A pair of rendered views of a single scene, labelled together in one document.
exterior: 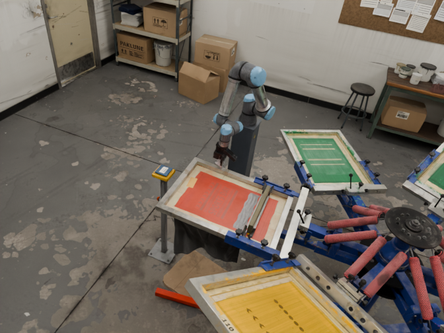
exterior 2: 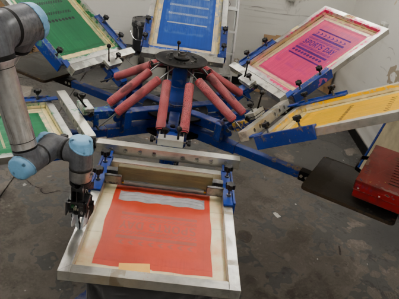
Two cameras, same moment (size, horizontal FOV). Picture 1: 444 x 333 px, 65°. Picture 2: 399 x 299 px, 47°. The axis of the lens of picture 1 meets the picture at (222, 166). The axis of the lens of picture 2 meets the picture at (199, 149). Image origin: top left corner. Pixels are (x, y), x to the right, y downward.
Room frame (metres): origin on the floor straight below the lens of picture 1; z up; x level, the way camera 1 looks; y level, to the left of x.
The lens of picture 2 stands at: (2.09, 1.31, 2.12)
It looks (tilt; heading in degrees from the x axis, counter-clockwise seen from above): 29 degrees down; 249
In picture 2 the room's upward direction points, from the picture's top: 9 degrees clockwise
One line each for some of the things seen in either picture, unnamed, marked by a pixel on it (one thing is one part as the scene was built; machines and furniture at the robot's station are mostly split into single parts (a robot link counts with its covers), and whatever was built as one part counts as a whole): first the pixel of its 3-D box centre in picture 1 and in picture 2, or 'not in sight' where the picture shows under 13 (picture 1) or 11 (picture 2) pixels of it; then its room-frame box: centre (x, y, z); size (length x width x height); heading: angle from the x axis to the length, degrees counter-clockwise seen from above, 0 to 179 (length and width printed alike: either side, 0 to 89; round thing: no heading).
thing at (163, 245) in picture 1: (164, 215); not in sight; (1.97, 0.43, 0.48); 0.22 x 0.22 x 0.96; 73
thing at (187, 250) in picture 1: (206, 246); not in sight; (1.50, 0.04, 0.74); 0.46 x 0.04 x 0.42; 73
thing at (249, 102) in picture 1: (251, 103); not in sight; (2.43, -0.16, 1.37); 0.13 x 0.12 x 0.14; 53
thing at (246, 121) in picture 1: (248, 115); not in sight; (2.43, -0.16, 1.25); 0.15 x 0.15 x 0.10
